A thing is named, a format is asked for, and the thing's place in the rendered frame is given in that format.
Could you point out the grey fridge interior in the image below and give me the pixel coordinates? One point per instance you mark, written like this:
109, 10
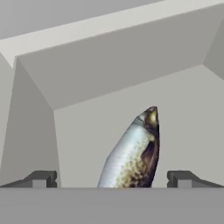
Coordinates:
116, 58

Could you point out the silver fish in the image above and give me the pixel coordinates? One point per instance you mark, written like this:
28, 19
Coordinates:
131, 154

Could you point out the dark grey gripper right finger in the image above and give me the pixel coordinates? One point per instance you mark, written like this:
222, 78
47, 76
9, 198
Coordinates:
182, 177

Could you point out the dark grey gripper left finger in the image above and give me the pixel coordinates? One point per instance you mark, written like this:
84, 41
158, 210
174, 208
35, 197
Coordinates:
40, 177

